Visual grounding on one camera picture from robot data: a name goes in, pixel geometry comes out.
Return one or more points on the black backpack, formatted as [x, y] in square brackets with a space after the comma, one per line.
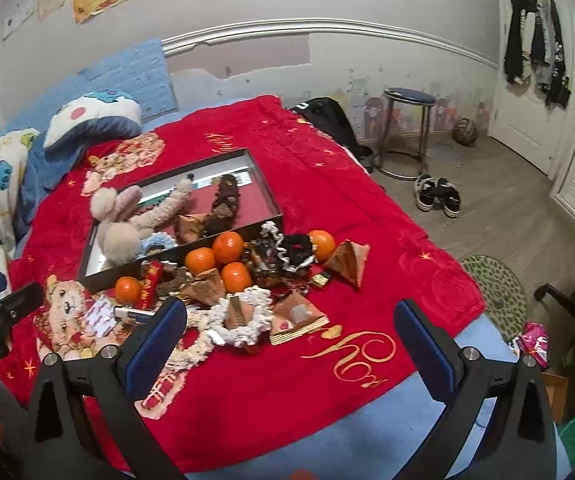
[330, 120]

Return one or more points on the monster print pillow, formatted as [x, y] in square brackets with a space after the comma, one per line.
[92, 115]

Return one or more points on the metal stool with blue seat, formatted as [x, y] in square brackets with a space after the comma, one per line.
[407, 96]

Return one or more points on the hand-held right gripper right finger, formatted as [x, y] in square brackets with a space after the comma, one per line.
[430, 355]

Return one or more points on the cream crochet scrunchie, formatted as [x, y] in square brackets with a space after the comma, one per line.
[192, 355]

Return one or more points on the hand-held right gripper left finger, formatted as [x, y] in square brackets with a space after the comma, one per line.
[160, 345]

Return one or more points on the mandarin orange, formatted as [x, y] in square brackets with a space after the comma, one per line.
[128, 290]
[236, 277]
[201, 261]
[228, 247]
[321, 244]

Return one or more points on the grey white crochet scrunchie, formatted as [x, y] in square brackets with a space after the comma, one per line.
[270, 232]

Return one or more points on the hanging dark clothes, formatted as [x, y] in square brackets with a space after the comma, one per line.
[517, 35]

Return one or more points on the cardboard box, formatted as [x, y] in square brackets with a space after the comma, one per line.
[556, 395]

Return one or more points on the blue foam wall panel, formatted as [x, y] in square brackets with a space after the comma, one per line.
[127, 75]

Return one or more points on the small gold box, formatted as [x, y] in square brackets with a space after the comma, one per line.
[320, 280]

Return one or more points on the black white shoe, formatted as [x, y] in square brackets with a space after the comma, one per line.
[448, 200]
[423, 192]

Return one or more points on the red firecracker ornament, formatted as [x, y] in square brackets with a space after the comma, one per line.
[151, 282]

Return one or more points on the blue crochet scrunchie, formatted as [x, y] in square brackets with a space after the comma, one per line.
[157, 241]

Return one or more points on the green patterned rug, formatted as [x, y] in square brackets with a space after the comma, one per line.
[497, 290]

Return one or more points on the pink snack packet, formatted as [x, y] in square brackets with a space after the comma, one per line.
[535, 340]

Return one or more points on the red printed blanket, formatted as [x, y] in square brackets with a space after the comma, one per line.
[317, 200]

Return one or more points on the small blue toy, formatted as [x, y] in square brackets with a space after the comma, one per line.
[132, 315]

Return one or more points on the large white crochet scrunchie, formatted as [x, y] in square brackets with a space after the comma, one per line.
[257, 305]

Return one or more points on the shiny candy packet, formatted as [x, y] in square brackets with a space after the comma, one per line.
[98, 317]

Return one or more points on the beige plush rabbit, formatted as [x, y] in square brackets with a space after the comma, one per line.
[117, 240]

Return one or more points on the brown triangular snack packet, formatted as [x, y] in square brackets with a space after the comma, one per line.
[207, 287]
[295, 317]
[350, 262]
[190, 227]
[237, 312]

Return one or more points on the black mirrored tray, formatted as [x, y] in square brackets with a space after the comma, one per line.
[262, 205]

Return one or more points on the brown ball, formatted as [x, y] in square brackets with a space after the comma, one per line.
[465, 131]

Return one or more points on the brown knitted monkey toy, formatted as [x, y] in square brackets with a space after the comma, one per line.
[225, 200]

